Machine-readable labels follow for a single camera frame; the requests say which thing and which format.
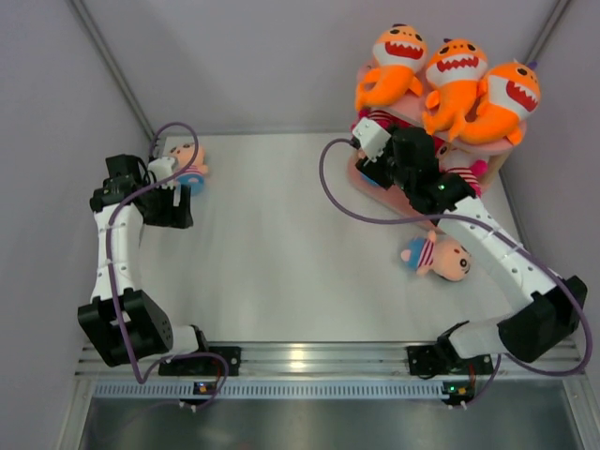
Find panda plush yellow glasses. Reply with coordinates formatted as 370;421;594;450
437;142;488;197

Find boy doll plush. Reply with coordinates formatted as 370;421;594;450
399;231;472;282
360;172;381;188
167;142;208;196

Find orange shark plush back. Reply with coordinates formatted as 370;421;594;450
354;23;428;111

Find orange shark plush purple fin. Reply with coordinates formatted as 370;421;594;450
455;61;541;146

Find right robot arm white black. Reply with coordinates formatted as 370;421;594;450
352;118;593;372

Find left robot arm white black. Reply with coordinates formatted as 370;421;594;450
78;155;212;375

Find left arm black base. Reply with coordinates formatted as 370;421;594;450
158;346;242;378

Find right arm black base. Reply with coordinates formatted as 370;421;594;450
406;345;494;379

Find pink panda plush on shelf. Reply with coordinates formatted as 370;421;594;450
351;108;404;132

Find boy doll plush on shelf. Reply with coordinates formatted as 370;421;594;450
360;172;381;188

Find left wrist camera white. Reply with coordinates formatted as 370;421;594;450
147;157;179;188

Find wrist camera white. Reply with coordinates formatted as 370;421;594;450
352;117;391;162
147;157;179;188

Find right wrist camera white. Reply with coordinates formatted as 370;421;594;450
352;117;391;162

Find aluminium frame post left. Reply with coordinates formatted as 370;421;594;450
66;0;154;140

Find aluminium frame post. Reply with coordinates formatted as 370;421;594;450
66;0;154;140
523;0;574;65

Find aluminium frame post right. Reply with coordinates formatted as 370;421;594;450
523;0;574;65

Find white slotted cable duct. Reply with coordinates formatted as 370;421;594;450
94;379;454;400

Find aluminium rail front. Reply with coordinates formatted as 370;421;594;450
74;339;581;379

